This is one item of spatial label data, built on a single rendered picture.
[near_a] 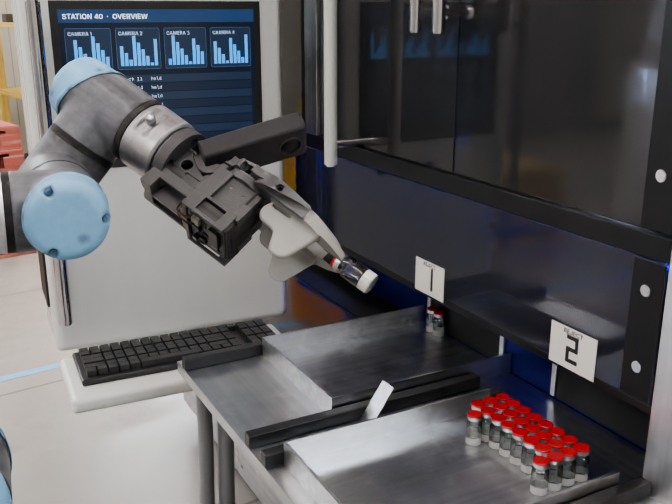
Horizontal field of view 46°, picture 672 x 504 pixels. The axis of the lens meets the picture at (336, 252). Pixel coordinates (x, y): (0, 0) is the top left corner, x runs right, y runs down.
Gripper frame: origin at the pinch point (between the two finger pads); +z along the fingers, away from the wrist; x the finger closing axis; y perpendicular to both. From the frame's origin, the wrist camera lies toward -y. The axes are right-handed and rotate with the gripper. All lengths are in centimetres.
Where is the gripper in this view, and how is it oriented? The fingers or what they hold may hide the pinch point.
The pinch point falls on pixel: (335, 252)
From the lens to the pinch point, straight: 79.4
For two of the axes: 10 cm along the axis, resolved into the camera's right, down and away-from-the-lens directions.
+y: -6.2, 6.6, -4.3
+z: 7.8, 5.7, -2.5
